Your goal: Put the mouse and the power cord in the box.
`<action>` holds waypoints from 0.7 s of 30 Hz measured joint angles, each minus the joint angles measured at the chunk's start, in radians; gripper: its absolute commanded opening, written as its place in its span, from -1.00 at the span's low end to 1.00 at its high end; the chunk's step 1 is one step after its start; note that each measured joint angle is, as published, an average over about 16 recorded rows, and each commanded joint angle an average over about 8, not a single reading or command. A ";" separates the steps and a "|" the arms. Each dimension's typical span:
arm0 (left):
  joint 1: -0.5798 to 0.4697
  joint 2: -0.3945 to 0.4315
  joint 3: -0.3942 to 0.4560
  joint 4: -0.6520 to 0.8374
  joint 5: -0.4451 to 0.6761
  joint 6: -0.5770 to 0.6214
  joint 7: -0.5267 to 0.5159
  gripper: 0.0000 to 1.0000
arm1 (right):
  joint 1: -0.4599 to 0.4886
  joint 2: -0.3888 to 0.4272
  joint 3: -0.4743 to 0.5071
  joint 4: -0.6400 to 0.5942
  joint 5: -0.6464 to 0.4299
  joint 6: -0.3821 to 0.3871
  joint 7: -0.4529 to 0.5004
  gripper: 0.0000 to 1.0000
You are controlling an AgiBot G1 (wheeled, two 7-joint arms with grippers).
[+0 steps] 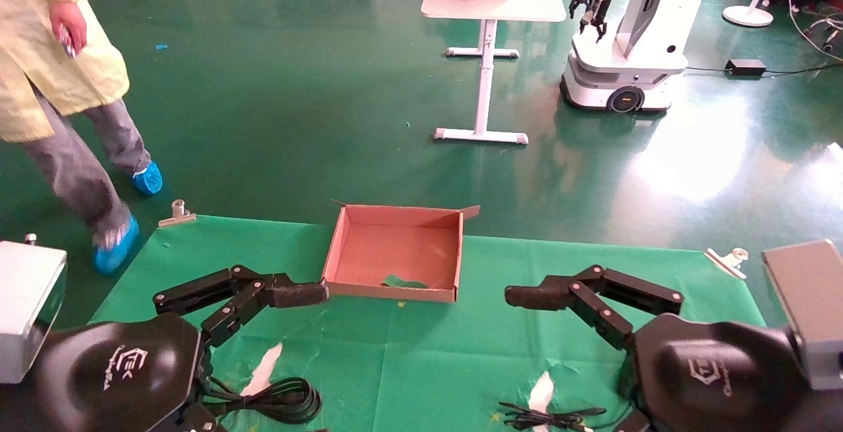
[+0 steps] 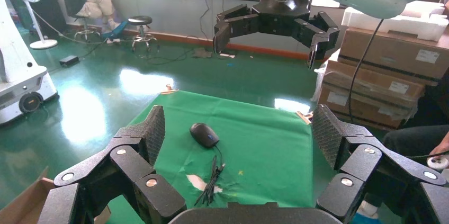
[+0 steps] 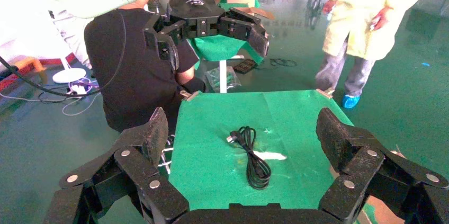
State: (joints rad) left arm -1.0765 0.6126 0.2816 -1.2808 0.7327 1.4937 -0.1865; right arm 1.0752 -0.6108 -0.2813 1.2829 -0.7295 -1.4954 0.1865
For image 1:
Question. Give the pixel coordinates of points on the person's bare hand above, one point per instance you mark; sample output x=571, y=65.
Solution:
x=71, y=20

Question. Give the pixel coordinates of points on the green tablecloth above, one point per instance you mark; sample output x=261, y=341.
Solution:
x=421, y=366

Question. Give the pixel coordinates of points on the small handheld phone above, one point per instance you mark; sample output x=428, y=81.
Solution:
x=67, y=42

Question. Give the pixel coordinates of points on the silver table clip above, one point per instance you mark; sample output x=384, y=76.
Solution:
x=728, y=262
x=176, y=216

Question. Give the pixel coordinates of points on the open brown cardboard box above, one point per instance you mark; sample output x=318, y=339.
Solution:
x=395, y=251

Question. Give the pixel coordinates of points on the person in yellow coat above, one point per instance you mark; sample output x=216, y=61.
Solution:
x=39, y=63

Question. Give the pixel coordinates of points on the white height-adjustable table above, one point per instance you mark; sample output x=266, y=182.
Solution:
x=490, y=4

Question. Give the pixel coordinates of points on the blue shoe cover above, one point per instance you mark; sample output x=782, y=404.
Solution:
x=115, y=244
x=148, y=178

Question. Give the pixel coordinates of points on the white wheeled background robot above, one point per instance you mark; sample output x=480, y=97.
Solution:
x=632, y=43

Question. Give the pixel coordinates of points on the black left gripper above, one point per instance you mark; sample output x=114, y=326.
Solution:
x=112, y=379

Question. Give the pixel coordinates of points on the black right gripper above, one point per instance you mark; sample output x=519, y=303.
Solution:
x=711, y=379

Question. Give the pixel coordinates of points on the black power brick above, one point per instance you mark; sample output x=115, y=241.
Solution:
x=745, y=67

